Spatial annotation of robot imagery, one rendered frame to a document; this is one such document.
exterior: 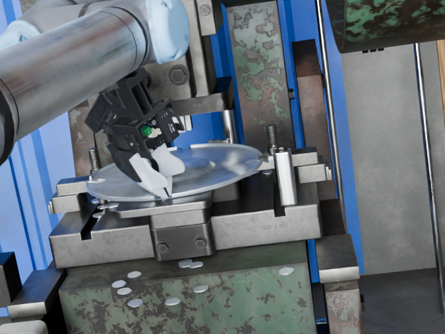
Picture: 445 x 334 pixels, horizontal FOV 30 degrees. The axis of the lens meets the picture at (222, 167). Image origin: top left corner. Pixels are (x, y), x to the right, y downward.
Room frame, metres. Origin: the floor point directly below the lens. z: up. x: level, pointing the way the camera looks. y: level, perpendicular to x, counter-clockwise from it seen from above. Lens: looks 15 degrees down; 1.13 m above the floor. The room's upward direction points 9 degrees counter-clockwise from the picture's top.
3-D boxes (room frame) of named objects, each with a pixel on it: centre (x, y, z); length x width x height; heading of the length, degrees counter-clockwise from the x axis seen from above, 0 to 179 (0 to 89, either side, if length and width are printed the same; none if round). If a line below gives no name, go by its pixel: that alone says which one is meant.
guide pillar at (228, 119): (1.48, -0.02, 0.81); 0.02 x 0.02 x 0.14
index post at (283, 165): (1.29, -0.10, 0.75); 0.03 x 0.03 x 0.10; 84
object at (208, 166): (1.30, 0.08, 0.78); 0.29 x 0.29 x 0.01
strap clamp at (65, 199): (1.45, 0.23, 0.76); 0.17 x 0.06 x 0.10; 84
